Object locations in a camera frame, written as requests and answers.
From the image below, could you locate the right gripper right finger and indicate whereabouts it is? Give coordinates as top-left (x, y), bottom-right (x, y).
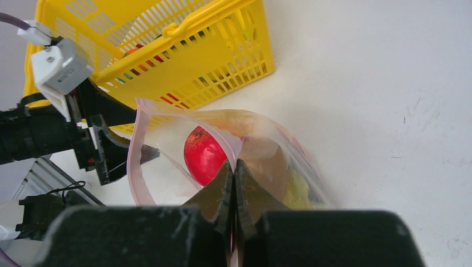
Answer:
top-left (234, 160), bottom-right (424, 266)

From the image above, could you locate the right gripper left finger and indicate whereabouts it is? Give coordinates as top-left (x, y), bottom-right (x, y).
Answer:
top-left (35, 162), bottom-right (233, 266)

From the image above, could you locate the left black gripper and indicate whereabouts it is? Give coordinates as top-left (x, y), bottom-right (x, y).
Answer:
top-left (0, 79), bottom-right (161, 186)

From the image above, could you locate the green cabbage toy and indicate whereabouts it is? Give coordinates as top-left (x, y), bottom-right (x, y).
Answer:
top-left (282, 169), bottom-right (313, 210)

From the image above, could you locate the clear pink-dotted zip bag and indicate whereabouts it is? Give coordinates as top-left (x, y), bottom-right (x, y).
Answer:
top-left (127, 98), bottom-right (336, 209)

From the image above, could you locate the yellow plastic basket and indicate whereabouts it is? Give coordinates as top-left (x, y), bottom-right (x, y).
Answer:
top-left (22, 0), bottom-right (276, 134)

